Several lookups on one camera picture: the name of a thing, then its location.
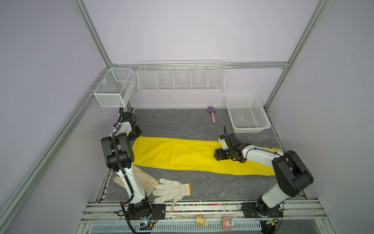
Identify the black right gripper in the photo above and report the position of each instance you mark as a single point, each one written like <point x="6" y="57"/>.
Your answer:
<point x="218" y="152"/>

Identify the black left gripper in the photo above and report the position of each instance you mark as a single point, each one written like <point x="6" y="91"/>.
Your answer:
<point x="138" y="132"/>

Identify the yellow trousers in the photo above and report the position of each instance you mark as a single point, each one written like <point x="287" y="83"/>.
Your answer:
<point x="190" y="155"/>

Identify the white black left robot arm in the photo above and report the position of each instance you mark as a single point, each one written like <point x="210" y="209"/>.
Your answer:
<point x="119" y="157"/>

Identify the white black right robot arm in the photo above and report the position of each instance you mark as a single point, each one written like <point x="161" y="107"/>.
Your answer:
<point x="291" y="173"/>

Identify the purple pink hair brush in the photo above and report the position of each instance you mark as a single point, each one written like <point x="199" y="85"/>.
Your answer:
<point x="212" y="111"/>

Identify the white plastic perforated basket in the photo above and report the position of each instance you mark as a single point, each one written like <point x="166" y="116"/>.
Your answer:
<point x="246" y="113"/>

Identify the beige leather work glove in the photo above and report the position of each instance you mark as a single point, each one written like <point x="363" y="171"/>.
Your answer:
<point x="147" y="182"/>

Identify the white knitted work glove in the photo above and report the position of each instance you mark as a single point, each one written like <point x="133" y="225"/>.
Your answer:
<point x="168" y="190"/>

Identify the pink white plush toy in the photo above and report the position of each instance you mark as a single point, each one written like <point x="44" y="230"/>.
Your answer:
<point x="228" y="223"/>

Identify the yellow duck toy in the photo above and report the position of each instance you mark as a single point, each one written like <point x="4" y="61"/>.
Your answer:
<point x="200" y="221"/>

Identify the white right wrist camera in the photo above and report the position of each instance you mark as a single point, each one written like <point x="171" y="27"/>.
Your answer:
<point x="223" y="139"/>

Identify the small white mesh wire box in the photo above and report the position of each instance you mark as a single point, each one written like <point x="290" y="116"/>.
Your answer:
<point x="115" y="88"/>

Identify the long white wire rack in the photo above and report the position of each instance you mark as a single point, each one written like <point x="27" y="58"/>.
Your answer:
<point x="181" y="76"/>

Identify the aluminium frame back top bar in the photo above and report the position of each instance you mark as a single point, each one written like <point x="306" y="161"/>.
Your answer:
<point x="254" y="65"/>

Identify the aluminium frame bar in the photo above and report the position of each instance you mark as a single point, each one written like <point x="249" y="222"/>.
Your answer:
<point x="254" y="65"/>
<point x="21" y="195"/>

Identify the aluminium front mounting rail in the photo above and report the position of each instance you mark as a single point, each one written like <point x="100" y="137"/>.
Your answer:
<point x="293" y="217"/>

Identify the aluminium frame corner post left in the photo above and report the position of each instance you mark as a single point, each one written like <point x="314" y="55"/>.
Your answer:
<point x="85" y="18"/>

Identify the aluminium frame corner post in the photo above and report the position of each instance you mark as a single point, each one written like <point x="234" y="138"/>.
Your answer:
<point x="312" y="24"/>
<point x="85" y="18"/>

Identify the aluminium frame left side bar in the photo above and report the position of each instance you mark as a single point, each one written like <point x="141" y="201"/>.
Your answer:
<point x="21" y="195"/>

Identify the aluminium frame corner post right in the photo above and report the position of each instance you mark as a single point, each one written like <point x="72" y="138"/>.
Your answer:
<point x="312" y="24"/>

